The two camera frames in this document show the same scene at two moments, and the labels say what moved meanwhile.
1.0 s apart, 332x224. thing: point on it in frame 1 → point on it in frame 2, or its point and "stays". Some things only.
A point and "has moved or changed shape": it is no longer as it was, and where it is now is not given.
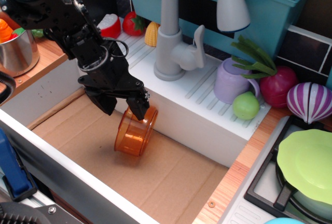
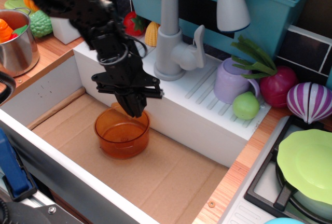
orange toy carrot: [5, 31] stays
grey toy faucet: [173, 55] stays
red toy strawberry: [133, 24] stays
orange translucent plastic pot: [133, 135] has moved or changed shape
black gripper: [107, 73] → [124, 74]
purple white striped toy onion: [310, 101] stays
